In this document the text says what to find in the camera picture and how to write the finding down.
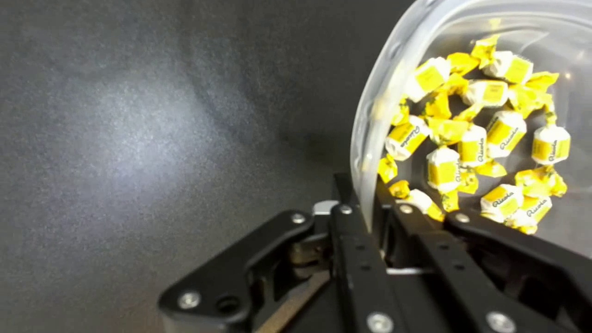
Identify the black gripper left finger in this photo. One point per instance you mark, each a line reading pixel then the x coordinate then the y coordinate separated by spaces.
pixel 303 270

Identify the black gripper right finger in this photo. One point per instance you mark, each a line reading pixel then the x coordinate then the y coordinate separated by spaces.
pixel 494 279

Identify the clear plastic bowl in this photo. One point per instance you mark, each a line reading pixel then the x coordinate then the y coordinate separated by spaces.
pixel 553 33

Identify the yellow white wrapped candy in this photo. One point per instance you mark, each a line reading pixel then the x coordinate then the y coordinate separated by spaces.
pixel 501 63
pixel 501 202
pixel 529 215
pixel 503 133
pixel 405 137
pixel 549 142
pixel 488 92
pixel 427 78
pixel 442 168
pixel 403 192
pixel 472 146

